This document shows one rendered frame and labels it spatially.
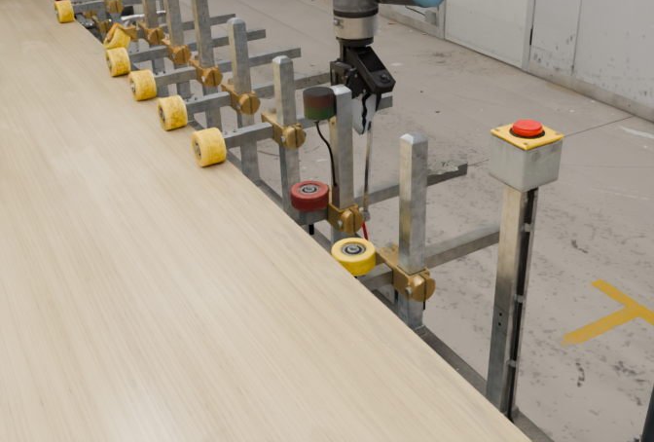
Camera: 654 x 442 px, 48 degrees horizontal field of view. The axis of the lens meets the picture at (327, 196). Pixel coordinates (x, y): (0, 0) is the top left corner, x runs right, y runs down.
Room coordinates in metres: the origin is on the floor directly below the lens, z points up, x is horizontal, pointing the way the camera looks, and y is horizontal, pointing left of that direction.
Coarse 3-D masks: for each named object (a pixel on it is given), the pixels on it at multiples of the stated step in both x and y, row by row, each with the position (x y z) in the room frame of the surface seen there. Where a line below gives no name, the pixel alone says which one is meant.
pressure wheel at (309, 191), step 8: (296, 184) 1.40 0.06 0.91; (304, 184) 1.40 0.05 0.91; (312, 184) 1.40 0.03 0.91; (320, 184) 1.40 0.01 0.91; (296, 192) 1.37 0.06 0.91; (304, 192) 1.37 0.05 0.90; (312, 192) 1.37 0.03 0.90; (320, 192) 1.36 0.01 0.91; (328, 192) 1.38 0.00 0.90; (296, 200) 1.35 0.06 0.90; (304, 200) 1.34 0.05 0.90; (312, 200) 1.34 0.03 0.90; (320, 200) 1.35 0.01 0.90; (328, 200) 1.37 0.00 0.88; (296, 208) 1.35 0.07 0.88; (304, 208) 1.34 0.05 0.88; (312, 208) 1.34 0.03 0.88; (320, 208) 1.35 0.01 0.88; (312, 232) 1.37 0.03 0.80
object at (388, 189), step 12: (396, 180) 1.49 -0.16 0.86; (432, 180) 1.51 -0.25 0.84; (444, 180) 1.53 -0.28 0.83; (360, 192) 1.44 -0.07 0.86; (372, 192) 1.44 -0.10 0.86; (384, 192) 1.45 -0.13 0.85; (396, 192) 1.47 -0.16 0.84; (360, 204) 1.42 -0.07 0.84; (300, 216) 1.38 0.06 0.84; (312, 216) 1.36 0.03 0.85; (324, 216) 1.38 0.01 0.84
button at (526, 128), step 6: (522, 120) 0.94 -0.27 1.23; (528, 120) 0.94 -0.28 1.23; (516, 126) 0.92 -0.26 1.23; (522, 126) 0.92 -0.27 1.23; (528, 126) 0.92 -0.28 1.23; (534, 126) 0.92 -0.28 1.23; (540, 126) 0.92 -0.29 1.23; (516, 132) 0.91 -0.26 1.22; (522, 132) 0.91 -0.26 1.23; (528, 132) 0.90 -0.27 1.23; (534, 132) 0.90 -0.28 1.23; (540, 132) 0.91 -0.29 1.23
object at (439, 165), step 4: (436, 160) 1.56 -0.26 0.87; (440, 160) 1.56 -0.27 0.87; (444, 160) 1.57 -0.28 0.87; (448, 160) 1.54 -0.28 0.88; (428, 164) 1.56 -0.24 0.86; (432, 164) 1.53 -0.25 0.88; (436, 164) 1.53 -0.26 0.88; (440, 164) 1.54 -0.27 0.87; (444, 164) 1.54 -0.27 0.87; (448, 164) 1.53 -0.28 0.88; (452, 164) 1.54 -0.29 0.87; (428, 168) 1.51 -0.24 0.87; (432, 168) 1.52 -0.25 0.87; (436, 168) 1.53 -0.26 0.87; (440, 168) 1.51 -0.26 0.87; (444, 168) 1.52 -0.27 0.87; (448, 168) 1.52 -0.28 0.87; (452, 168) 1.53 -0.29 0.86; (456, 168) 1.53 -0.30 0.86; (428, 172) 1.51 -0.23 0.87; (432, 172) 1.51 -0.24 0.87; (436, 172) 1.51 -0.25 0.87; (440, 172) 1.51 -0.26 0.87; (444, 172) 1.51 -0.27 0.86
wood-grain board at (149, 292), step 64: (0, 0) 3.27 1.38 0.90; (0, 64) 2.35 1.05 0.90; (64, 64) 2.32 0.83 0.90; (0, 128) 1.80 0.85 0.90; (64, 128) 1.79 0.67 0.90; (128, 128) 1.77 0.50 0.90; (192, 128) 1.75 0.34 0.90; (0, 192) 1.44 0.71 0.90; (64, 192) 1.42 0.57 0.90; (128, 192) 1.41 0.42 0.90; (192, 192) 1.40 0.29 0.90; (256, 192) 1.38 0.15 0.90; (0, 256) 1.17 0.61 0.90; (64, 256) 1.16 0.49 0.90; (128, 256) 1.15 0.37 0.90; (192, 256) 1.14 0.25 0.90; (256, 256) 1.14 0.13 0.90; (320, 256) 1.13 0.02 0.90; (0, 320) 0.98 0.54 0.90; (64, 320) 0.97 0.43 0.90; (128, 320) 0.96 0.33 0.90; (192, 320) 0.95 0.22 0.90; (256, 320) 0.95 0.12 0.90; (320, 320) 0.94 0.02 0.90; (384, 320) 0.93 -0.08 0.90; (0, 384) 0.82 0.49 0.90; (64, 384) 0.82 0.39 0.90; (128, 384) 0.81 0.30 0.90; (192, 384) 0.81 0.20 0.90; (256, 384) 0.80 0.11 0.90; (320, 384) 0.80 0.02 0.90; (384, 384) 0.79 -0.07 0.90; (448, 384) 0.79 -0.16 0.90
